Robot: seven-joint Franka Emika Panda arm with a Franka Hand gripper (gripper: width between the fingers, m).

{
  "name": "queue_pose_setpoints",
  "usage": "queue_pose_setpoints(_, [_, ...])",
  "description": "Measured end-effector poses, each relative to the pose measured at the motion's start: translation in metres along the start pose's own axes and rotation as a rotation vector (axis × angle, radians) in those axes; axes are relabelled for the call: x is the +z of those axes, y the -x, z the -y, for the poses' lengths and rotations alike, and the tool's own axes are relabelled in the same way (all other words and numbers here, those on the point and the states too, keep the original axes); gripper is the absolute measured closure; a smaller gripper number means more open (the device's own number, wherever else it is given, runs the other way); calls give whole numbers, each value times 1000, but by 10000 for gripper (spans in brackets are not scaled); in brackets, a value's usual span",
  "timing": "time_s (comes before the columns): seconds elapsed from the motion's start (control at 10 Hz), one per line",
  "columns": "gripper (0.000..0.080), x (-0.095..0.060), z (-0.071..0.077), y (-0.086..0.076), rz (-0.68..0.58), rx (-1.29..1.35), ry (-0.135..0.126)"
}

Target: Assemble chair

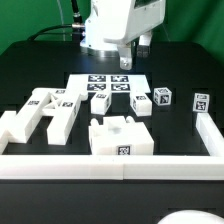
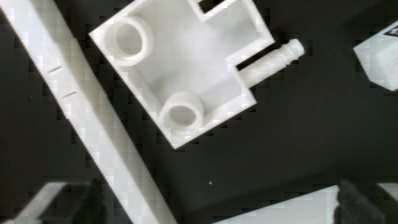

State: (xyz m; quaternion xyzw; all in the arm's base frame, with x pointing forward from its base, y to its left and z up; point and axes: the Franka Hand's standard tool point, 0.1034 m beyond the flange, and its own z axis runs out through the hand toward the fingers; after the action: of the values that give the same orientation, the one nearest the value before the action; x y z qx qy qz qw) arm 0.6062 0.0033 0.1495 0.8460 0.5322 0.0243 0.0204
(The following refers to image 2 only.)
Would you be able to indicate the white chair leg block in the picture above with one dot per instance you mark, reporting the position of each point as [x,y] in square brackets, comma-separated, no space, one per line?
[378,55]

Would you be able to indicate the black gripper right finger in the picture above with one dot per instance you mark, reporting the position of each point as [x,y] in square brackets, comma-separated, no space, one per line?
[367,203]

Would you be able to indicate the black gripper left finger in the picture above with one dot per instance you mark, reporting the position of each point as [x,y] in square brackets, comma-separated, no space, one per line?
[67,204]

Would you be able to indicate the white chair seat plate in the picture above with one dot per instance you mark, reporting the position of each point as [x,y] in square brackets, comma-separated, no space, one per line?
[182,51]

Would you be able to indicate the white chair back piece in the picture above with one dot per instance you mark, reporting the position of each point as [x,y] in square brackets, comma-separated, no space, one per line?
[305,210]

